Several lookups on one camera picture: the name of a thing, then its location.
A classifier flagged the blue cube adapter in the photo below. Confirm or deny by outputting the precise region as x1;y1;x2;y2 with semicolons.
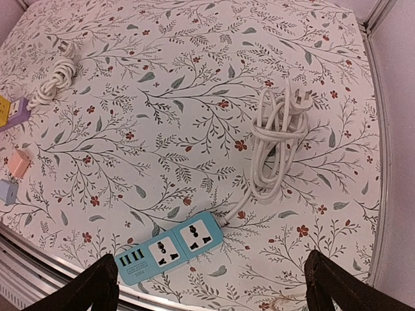
0;179;19;205

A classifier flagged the white cable of teal strip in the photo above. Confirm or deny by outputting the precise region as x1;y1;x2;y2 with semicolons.
217;79;315;227

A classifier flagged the pink cube adapter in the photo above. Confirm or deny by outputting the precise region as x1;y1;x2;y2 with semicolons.
7;149;30;178

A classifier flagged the white cable of purple strip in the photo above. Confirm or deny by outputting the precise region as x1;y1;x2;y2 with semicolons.
27;37;77;111

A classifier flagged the teal power strip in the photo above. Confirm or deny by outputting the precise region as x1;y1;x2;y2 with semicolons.
115;211;224;285

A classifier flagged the yellow cube plug adapter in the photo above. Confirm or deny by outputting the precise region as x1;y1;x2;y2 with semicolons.
0;96;11;127

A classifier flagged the purple power strip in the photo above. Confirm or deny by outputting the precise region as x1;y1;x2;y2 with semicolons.
1;97;31;132

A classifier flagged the right aluminium corner post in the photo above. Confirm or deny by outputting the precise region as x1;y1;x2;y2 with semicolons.
359;0;397;34

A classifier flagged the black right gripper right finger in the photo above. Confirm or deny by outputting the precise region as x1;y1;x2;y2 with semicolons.
304;250;414;311

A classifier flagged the floral table mat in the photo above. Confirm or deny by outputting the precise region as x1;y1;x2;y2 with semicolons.
1;1;380;310

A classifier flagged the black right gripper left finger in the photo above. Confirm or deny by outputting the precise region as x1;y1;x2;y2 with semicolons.
25;254;119;311

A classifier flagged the aluminium front rail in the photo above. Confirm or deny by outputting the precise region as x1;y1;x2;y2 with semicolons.
0;223;182;311

